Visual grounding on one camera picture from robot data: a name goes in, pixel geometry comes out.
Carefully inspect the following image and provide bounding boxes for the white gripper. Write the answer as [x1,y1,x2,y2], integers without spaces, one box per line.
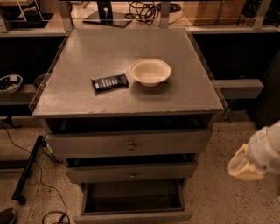
[227,121,280,181]

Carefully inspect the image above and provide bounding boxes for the grey bottom drawer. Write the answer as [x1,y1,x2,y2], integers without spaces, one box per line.
[73,179,193,224]

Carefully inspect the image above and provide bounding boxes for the grey drawer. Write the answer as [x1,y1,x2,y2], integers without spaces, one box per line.
[46,129,212,158]
[66,162,198,183]
[73,179,193,224]

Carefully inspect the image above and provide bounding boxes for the grey middle drawer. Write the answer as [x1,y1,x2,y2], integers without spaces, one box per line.
[66,162,198,183]

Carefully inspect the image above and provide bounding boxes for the grey top drawer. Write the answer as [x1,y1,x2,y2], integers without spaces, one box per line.
[46,129,212,158]

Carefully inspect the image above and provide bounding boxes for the grey wooden drawer cabinet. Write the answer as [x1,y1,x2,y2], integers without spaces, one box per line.
[31,27,225,187]

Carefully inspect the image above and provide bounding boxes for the white paper bowl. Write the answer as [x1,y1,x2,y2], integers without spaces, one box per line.
[129,59,172,87]

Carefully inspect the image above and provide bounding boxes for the black snack bar wrapper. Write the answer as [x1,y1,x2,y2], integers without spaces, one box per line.
[91,73,129,92]

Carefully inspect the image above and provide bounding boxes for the cardboard box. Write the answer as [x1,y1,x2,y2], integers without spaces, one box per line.
[182,0,246,25]

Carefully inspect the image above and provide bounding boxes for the black monitor stand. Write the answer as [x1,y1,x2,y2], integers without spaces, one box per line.
[82,1,131,28]

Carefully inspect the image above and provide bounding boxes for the black bar on floor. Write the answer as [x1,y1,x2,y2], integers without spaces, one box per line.
[12,136,43,205]

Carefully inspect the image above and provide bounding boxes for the dark shoe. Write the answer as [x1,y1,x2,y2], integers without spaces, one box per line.
[0,208,16,224]

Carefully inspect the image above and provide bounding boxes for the white bowl with items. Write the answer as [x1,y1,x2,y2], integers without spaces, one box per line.
[0,74,23,94]

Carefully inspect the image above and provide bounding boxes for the coiled black cables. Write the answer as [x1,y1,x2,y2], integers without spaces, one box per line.
[125,0,182,26]

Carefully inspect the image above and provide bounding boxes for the black floor cable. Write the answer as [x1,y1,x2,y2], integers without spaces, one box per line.
[0,122,72,224]

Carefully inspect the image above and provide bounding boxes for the green handled tool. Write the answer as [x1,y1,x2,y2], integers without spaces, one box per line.
[41,141,62,163]

